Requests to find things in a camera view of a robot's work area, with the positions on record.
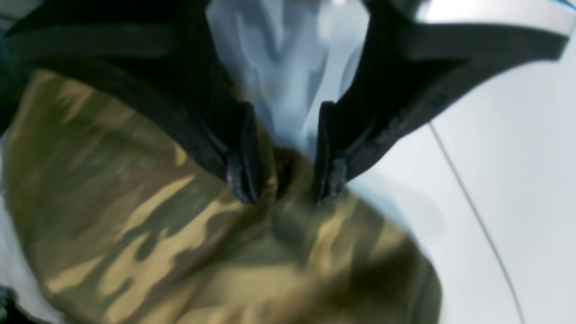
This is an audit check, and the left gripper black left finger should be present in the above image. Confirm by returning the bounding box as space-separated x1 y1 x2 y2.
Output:
6 0 261 203

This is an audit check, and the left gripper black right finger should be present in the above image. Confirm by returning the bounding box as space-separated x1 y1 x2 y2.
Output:
313 0 570 204

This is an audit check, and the camouflage T-shirt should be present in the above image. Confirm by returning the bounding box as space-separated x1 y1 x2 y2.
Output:
1 70 442 324

